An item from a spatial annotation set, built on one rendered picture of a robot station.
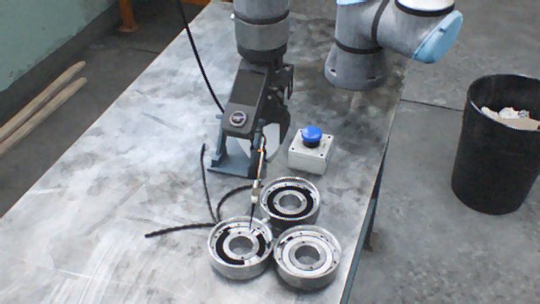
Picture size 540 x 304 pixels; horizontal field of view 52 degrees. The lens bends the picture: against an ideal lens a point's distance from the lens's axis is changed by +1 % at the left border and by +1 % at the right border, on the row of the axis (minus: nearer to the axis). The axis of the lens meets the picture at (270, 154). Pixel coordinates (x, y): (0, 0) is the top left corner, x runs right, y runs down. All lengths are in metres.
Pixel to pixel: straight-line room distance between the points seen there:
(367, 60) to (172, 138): 0.46
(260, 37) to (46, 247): 0.51
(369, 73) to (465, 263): 0.95
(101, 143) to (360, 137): 0.53
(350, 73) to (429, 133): 1.29
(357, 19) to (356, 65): 0.11
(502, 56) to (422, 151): 0.96
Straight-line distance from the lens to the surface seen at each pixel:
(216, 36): 1.49
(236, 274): 0.87
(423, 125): 2.56
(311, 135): 1.02
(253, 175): 0.87
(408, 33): 1.15
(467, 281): 1.99
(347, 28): 1.23
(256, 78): 0.77
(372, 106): 1.24
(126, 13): 3.25
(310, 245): 0.90
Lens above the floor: 1.52
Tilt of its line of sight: 41 degrees down
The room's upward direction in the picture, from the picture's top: straight up
